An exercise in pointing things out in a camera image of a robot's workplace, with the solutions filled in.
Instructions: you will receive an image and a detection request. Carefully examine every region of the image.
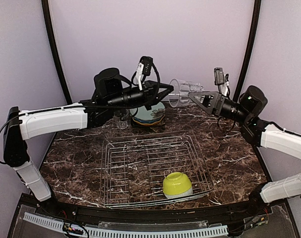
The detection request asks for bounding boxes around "light green flower plate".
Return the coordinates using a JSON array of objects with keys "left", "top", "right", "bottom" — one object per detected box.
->
[{"left": 129, "top": 102, "right": 165, "bottom": 121}]

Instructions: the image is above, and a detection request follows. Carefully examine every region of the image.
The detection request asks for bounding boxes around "clear glass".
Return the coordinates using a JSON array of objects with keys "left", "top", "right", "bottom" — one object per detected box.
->
[
  {"left": 168, "top": 79, "right": 205, "bottom": 108},
  {"left": 113, "top": 109, "right": 129, "bottom": 129}
]

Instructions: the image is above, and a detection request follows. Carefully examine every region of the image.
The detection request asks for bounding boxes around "blue dotted plate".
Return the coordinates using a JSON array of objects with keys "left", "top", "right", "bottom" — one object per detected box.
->
[{"left": 132, "top": 116, "right": 165, "bottom": 123}]

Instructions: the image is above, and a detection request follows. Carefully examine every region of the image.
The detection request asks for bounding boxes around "yellow dotted plate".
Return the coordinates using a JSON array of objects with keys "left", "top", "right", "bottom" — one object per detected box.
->
[{"left": 132, "top": 120, "right": 165, "bottom": 127}]

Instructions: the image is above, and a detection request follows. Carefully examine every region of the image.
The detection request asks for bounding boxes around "lime green bowl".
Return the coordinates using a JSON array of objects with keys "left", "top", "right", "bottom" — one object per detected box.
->
[{"left": 163, "top": 172, "right": 193, "bottom": 199}]

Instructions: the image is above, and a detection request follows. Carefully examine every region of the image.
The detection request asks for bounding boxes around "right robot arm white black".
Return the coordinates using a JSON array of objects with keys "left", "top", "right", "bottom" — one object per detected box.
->
[{"left": 188, "top": 85, "right": 301, "bottom": 204}]

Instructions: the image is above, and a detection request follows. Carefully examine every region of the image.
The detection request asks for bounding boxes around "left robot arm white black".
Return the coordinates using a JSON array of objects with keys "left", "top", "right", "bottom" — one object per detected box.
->
[{"left": 0, "top": 67, "right": 174, "bottom": 202}]

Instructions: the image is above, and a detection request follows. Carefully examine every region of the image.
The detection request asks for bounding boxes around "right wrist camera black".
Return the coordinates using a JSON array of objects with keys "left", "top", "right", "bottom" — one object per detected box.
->
[{"left": 214, "top": 67, "right": 230, "bottom": 98}]

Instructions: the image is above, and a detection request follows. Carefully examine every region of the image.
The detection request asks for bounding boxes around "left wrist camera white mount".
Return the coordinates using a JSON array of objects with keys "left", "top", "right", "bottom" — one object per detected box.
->
[{"left": 131, "top": 56, "right": 160, "bottom": 91}]

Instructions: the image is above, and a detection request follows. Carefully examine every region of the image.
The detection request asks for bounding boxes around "wire dish rack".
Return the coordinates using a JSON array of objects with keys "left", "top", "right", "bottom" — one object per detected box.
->
[{"left": 100, "top": 130, "right": 214, "bottom": 208}]

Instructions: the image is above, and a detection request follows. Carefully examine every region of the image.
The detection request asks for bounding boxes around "right black frame post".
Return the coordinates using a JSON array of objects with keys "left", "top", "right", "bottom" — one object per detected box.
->
[{"left": 233, "top": 0, "right": 262, "bottom": 102}]

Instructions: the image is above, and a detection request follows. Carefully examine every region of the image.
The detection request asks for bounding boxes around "black frame post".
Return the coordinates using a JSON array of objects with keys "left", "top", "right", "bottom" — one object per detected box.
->
[
  {"left": 41, "top": 0, "right": 72, "bottom": 104},
  {"left": 233, "top": 0, "right": 262, "bottom": 102}
]

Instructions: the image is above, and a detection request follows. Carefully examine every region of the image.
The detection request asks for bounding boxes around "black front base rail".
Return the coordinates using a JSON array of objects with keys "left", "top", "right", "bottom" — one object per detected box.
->
[{"left": 18, "top": 193, "right": 290, "bottom": 234}]

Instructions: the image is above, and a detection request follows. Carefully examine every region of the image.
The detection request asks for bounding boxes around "white slotted cable duct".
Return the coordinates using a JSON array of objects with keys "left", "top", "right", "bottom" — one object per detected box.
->
[{"left": 23, "top": 212, "right": 229, "bottom": 238}]

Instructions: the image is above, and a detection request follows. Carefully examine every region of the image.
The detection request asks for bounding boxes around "left black frame post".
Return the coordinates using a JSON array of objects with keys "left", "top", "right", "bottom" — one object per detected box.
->
[{"left": 41, "top": 0, "right": 72, "bottom": 104}]

